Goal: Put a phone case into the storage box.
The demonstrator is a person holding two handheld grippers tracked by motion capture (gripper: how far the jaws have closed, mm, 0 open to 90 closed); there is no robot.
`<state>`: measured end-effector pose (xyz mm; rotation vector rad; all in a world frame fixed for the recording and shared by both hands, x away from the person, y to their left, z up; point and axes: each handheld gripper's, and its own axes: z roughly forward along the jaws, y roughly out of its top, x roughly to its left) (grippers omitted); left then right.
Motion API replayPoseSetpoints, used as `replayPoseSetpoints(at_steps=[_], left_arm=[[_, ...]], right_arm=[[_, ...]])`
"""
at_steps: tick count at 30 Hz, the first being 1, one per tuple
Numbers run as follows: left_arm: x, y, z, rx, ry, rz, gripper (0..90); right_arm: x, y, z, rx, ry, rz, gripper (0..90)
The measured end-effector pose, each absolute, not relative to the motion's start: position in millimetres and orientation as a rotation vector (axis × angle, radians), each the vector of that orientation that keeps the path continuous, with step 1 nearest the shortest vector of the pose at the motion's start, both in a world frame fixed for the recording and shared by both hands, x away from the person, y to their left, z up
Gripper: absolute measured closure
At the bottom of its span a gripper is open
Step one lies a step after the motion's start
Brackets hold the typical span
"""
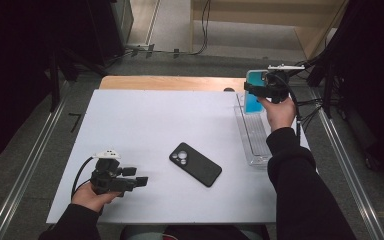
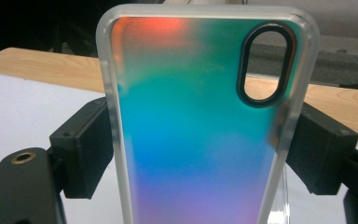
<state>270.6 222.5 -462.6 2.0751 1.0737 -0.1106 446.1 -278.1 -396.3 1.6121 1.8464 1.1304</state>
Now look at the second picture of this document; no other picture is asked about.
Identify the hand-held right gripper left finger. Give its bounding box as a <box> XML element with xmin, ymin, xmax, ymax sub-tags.
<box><xmin>49</xmin><ymin>96</ymin><xmax>116</xmax><ymax>200</ymax></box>

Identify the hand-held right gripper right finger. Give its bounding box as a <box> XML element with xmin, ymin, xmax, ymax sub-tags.
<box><xmin>285</xmin><ymin>102</ymin><xmax>358</xmax><ymax>196</ymax></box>

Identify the iridescent clear phone case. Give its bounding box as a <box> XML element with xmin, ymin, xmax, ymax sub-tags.
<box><xmin>95</xmin><ymin>3</ymin><xmax>321</xmax><ymax>224</ymax></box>

